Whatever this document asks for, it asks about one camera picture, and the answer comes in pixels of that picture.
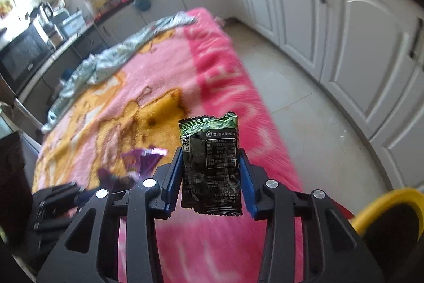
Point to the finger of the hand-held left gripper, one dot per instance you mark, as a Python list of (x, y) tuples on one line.
[(54, 218), (59, 192)]

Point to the yellow bin with black liner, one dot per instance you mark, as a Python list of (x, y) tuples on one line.
[(381, 200)]

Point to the light blue cloth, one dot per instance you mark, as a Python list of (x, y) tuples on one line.
[(109, 57)]

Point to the green black snack packet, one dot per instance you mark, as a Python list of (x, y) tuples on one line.
[(208, 153)]

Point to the white storage box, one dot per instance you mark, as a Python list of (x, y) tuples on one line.
[(74, 23)]

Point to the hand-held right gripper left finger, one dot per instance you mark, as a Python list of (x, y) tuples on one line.
[(172, 185)]

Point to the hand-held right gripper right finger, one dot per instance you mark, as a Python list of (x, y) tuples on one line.
[(246, 185)]

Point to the fruit wall picture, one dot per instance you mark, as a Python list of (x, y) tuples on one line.
[(7, 4)]

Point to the black electric kettle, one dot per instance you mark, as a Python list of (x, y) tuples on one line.
[(46, 9)]

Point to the teal hanging basket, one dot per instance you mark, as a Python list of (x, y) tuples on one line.
[(144, 4)]

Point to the white kitchen cabinets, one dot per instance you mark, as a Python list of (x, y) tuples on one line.
[(364, 54)]

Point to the black microwave oven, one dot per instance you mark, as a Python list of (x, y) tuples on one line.
[(23, 57)]

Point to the pink printed blanket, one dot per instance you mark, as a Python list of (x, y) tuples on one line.
[(215, 70)]

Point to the purple candy wrapper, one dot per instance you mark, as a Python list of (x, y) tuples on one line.
[(145, 161)]

